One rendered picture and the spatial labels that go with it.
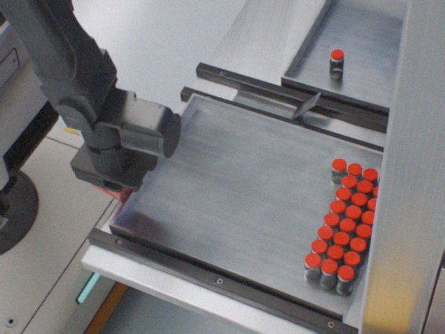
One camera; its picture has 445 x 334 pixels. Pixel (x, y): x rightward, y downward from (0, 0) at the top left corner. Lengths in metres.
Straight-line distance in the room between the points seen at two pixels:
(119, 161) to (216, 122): 0.25
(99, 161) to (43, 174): 0.97
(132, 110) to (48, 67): 0.13
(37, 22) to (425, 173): 0.42
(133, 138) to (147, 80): 1.56
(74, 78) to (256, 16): 0.58
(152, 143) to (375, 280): 0.33
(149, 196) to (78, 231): 0.74
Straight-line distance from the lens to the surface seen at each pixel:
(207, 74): 1.32
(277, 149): 1.23
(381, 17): 1.42
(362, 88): 1.31
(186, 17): 2.73
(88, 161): 1.11
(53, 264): 1.89
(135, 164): 1.09
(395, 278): 0.80
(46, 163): 2.06
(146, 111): 0.99
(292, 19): 1.42
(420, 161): 0.65
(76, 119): 0.98
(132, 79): 2.57
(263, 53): 1.37
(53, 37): 0.87
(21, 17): 0.86
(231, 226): 1.16
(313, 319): 1.07
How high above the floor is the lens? 1.86
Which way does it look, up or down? 53 degrees down
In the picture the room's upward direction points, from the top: 7 degrees counter-clockwise
